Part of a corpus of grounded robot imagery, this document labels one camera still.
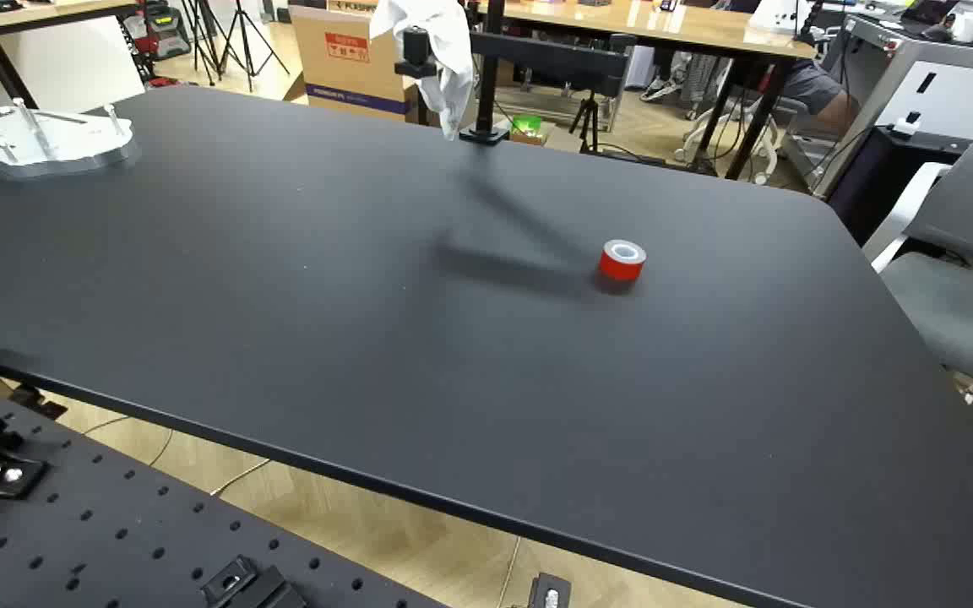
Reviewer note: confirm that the white cloth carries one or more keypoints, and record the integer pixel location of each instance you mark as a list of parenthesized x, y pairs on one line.
[(448, 68)]

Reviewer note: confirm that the red tape roll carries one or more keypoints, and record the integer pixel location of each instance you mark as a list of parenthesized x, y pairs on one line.
[(621, 268)]

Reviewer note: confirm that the green object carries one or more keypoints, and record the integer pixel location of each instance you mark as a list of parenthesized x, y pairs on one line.
[(528, 128)]

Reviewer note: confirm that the small black tripod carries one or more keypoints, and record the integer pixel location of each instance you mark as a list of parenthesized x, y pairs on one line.
[(591, 119)]

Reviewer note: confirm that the black table modesty panel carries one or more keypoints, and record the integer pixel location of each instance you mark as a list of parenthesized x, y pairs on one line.
[(559, 65)]

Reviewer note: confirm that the cardboard box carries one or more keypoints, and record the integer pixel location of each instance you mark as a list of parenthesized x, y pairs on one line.
[(343, 56)]

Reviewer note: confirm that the wooden table with black legs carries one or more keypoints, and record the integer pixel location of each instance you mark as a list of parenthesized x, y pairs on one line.
[(668, 27)]

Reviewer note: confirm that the large black tripod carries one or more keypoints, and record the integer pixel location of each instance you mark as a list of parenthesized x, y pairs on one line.
[(245, 36)]

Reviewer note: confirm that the person's jeans leg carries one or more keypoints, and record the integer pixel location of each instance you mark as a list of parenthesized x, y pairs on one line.
[(820, 95)]

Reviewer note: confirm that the black perforated board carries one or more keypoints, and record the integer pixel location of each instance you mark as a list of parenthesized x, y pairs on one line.
[(93, 518)]

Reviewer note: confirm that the white board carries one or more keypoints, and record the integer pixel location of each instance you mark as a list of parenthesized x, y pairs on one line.
[(75, 63)]

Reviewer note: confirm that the grey office chair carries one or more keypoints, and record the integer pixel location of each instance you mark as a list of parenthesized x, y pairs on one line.
[(963, 271)]

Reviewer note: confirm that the white grey cabinet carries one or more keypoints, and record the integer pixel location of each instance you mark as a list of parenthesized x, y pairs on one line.
[(943, 102)]

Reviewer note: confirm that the wooden desk with black leg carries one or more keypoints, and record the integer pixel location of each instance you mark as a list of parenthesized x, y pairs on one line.
[(26, 14)]

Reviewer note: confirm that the small silver bracket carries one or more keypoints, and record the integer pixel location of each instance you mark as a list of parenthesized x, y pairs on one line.
[(554, 591)]

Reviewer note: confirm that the black mounting bracket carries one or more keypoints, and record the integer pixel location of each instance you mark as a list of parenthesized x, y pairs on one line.
[(253, 587)]

